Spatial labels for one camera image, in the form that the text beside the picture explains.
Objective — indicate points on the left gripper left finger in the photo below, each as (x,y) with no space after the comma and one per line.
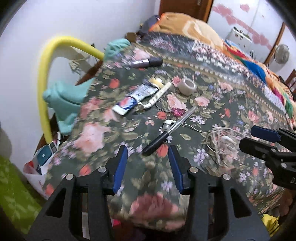
(116,169)

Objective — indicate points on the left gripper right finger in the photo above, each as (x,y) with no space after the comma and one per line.
(179,167)

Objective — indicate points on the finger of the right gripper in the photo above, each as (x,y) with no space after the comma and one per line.
(258,149)
(265,134)

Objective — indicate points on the silver rod black handle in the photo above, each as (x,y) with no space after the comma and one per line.
(161,139)

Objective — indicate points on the toothpaste tube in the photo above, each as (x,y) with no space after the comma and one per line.
(134,98)

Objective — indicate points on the white comb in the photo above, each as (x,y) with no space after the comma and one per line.
(157,96)

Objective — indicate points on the blue box in bag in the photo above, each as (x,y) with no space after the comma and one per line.
(45,153)

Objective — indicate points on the dark floral bed sheet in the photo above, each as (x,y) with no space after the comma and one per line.
(148,195)

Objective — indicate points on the beige tape roll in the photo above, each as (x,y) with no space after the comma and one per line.
(187,87)

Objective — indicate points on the white HotMax plastic bag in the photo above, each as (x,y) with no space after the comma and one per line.
(35,179)

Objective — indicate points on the white electric fan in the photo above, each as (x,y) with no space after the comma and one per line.
(281,54)

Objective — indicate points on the teal cloth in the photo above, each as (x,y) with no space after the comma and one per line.
(66,99)

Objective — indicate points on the patterned dark quilt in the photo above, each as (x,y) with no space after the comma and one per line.
(183,45)

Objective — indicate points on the yellow foam tube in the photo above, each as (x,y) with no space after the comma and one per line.
(43,71)

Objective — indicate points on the orange brown blanket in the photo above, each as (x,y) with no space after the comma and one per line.
(185,25)

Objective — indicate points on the wooden door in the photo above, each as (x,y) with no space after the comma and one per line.
(199,9)

